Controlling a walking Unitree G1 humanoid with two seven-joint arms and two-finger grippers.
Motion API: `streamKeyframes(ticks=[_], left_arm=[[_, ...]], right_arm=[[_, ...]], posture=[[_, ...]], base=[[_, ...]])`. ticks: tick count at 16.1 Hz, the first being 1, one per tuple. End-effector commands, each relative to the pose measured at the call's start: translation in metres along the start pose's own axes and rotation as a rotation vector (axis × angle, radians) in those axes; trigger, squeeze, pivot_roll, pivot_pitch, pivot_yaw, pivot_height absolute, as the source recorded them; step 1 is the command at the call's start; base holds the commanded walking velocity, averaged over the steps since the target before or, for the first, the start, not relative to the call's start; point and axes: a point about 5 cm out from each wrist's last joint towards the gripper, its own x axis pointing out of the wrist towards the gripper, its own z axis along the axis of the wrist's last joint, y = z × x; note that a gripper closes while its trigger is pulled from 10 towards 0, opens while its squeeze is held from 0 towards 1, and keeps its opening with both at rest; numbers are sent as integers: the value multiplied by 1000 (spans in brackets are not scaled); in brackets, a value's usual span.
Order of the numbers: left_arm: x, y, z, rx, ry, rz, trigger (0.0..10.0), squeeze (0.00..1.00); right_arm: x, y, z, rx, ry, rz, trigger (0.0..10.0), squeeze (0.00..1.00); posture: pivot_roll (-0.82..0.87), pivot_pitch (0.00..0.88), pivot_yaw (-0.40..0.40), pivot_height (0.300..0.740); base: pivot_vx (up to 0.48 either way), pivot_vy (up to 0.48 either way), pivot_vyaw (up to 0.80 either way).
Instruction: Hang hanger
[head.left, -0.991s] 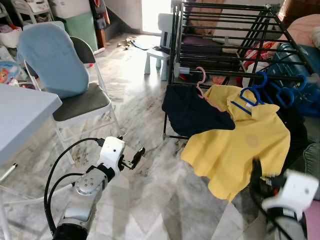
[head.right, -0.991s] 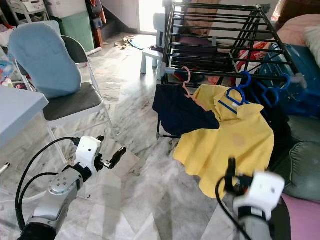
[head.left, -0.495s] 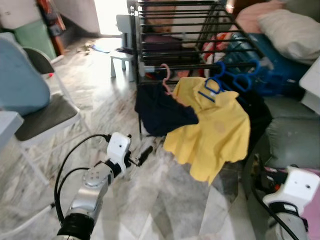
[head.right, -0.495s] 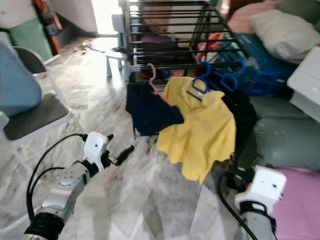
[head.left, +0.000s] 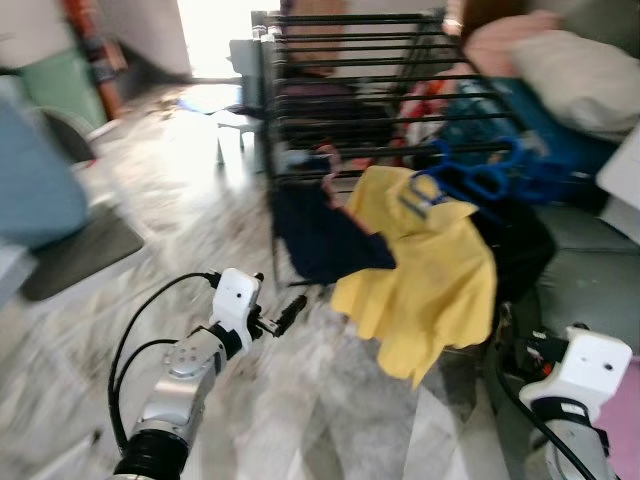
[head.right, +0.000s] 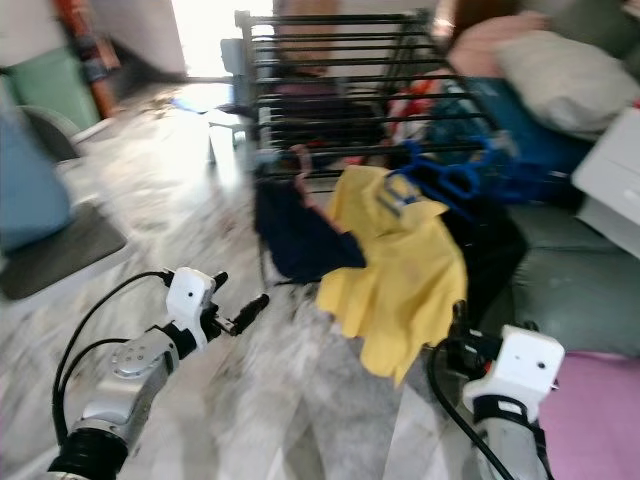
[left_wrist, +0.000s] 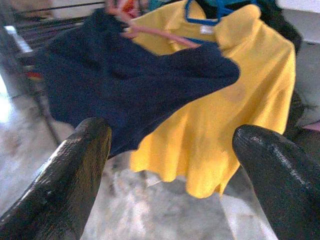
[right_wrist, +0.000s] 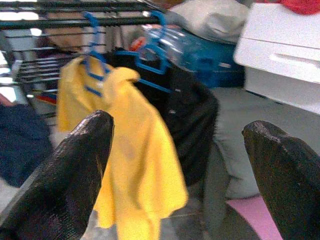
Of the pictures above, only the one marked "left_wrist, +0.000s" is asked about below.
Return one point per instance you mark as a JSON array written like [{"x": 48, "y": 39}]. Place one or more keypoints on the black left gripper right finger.
[{"x": 282, "y": 190}]

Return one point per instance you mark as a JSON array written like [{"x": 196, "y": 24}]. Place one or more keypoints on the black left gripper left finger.
[{"x": 55, "y": 190}]

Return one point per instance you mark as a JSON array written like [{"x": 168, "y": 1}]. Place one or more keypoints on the blue plastic hanger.
[{"x": 200, "y": 22}]

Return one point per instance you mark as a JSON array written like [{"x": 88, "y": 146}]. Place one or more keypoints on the pink plastic hanger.
[{"x": 160, "y": 32}]

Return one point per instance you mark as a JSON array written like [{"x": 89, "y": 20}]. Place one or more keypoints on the dark green sofa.
[{"x": 297, "y": 110}]

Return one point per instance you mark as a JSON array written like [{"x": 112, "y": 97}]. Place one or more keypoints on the yellow shirt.
[{"x": 225, "y": 125}]

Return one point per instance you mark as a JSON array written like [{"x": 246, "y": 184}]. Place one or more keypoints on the dark navy shirt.
[{"x": 112, "y": 75}]

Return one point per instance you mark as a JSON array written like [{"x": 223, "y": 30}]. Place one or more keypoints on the black metal drying rack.
[{"x": 37, "y": 27}]

